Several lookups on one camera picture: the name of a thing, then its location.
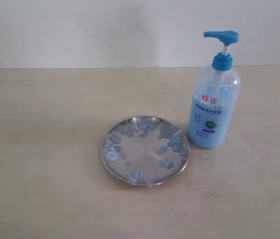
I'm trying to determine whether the blue pump lotion bottle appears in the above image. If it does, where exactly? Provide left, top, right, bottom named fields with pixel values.
left=187, top=31, right=241, bottom=149

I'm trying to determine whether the round stainless steel plate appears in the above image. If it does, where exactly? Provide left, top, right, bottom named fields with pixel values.
left=100, top=116, right=191, bottom=187

